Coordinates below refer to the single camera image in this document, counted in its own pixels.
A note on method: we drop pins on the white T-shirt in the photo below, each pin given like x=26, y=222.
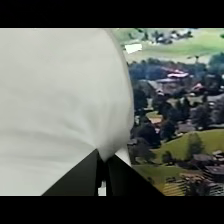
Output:
x=60, y=106

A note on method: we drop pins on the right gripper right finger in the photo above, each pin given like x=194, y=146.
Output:
x=128, y=181

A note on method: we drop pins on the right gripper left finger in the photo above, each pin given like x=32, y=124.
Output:
x=80, y=178

